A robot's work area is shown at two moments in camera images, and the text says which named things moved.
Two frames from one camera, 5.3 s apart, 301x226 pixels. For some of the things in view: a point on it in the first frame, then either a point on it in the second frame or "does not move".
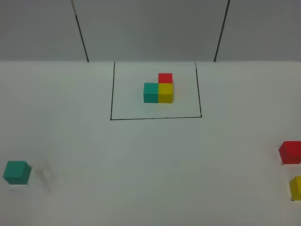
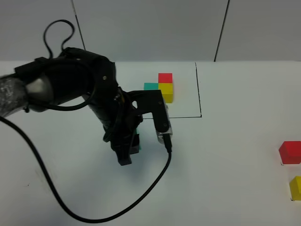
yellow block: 295,188 does not move
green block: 17,173 to 137,133
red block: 290,152 does not move
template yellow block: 165,92 does not move
